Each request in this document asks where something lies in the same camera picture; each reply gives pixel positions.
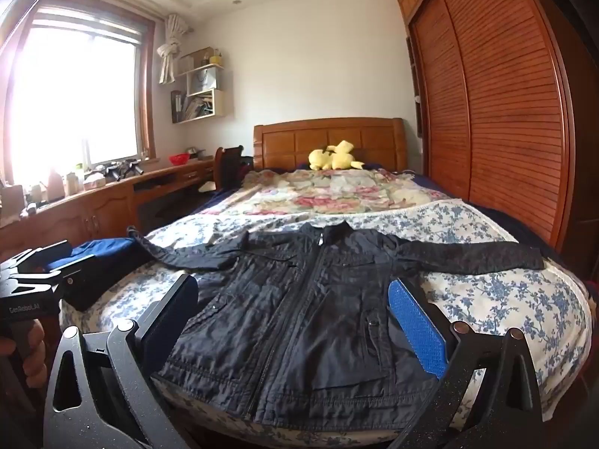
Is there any wooden desk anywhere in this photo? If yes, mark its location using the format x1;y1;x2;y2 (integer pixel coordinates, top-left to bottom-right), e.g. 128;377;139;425
0;156;221;265

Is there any black folded clothing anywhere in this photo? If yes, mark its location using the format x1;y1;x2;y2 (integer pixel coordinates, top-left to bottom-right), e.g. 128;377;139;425
60;242;157;312

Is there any black jacket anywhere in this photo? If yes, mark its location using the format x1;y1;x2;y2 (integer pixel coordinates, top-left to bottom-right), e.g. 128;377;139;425
127;221;547;430

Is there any pink bottle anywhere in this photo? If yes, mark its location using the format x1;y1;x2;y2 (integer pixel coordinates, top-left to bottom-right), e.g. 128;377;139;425
47;167;66;198

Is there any wooden chair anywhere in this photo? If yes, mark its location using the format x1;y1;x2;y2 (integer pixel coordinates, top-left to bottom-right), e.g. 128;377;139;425
214;145;254;193

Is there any wooden framed window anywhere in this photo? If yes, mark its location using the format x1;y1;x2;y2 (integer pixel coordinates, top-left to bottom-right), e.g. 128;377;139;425
0;4;156;185

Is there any white paper bag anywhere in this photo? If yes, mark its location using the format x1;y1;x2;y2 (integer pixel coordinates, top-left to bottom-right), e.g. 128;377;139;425
187;66;219;97

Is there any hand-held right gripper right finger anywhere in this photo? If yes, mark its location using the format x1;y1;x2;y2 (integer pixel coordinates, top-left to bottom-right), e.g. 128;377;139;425
387;277;544;449

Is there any row of books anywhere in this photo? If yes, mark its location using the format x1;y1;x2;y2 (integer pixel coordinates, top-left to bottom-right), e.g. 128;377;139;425
171;91;212;123

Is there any white wall shelf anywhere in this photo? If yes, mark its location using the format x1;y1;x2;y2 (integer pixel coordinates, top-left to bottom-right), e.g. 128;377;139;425
170;47;235;125

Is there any wooden louvred wardrobe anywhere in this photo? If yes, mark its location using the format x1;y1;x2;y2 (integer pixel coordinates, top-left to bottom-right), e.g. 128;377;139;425
398;0;599;256

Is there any person's left hand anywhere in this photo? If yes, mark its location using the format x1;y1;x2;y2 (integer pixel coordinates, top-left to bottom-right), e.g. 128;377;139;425
0;319;48;389

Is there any blue floral blanket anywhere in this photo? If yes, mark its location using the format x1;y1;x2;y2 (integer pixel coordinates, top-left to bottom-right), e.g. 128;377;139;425
61;199;593;449

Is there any pink floral quilt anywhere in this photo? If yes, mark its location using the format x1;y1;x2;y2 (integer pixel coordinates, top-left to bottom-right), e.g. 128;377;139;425
201;168;465;220

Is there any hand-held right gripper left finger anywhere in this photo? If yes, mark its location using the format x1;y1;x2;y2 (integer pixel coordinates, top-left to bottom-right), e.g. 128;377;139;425
43;274;200;449

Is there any tied cream curtain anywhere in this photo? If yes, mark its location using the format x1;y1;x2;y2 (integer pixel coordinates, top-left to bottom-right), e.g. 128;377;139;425
156;13;189;86

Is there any blue folded clothing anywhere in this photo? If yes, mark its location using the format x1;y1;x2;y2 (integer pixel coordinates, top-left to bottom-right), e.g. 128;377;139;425
44;238;137;273

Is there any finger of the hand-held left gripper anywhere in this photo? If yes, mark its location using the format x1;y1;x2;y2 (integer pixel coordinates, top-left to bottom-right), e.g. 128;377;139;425
2;239;72;276
14;255;97;297

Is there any yellow plush toy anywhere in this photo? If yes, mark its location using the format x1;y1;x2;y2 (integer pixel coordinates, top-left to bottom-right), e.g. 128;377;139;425
308;140;365;172

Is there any wooden bed headboard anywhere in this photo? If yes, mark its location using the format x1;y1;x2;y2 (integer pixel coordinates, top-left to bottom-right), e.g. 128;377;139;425
253;117;404;172

